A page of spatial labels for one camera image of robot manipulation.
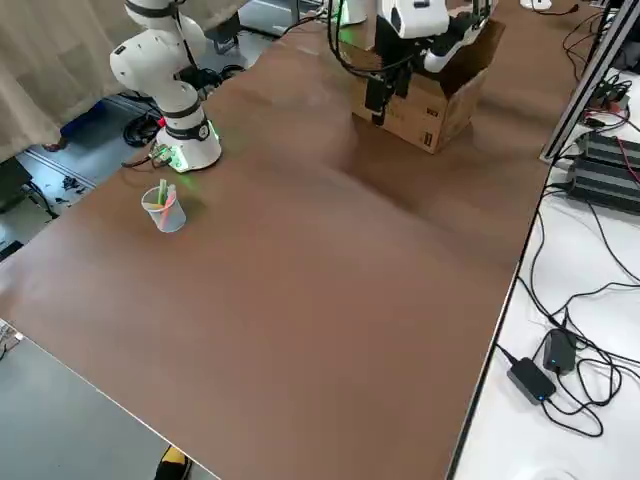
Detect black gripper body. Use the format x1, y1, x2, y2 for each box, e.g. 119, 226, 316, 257
375, 17, 417, 84

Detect brown cardboard box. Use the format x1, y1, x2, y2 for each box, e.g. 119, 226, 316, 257
349, 19, 506, 155

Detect black box on floor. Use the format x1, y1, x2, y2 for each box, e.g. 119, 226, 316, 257
0, 159, 32, 214

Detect clear plastic cup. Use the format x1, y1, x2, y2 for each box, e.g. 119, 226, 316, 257
141, 184, 187, 234

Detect black power adapter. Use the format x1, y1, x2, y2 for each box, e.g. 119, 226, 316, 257
506, 356, 558, 404
542, 327, 580, 376

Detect beige curtain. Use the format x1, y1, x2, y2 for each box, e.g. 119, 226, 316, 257
0, 0, 251, 164

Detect yellow and black shoe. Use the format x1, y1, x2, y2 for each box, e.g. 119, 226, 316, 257
154, 444, 194, 480

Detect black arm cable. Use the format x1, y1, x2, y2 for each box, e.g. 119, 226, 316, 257
326, 0, 416, 81

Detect aluminium frame post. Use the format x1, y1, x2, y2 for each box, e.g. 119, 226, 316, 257
538, 0, 640, 164

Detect black lamp cable with plug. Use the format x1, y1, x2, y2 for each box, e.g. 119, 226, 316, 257
537, 3, 581, 17

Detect black usb hub with cables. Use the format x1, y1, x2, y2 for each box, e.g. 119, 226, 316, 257
582, 74, 634, 129

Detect coiled black cable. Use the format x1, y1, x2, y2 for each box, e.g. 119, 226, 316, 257
123, 112, 162, 149

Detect black arm base cables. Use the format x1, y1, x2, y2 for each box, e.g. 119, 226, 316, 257
122, 149, 169, 170

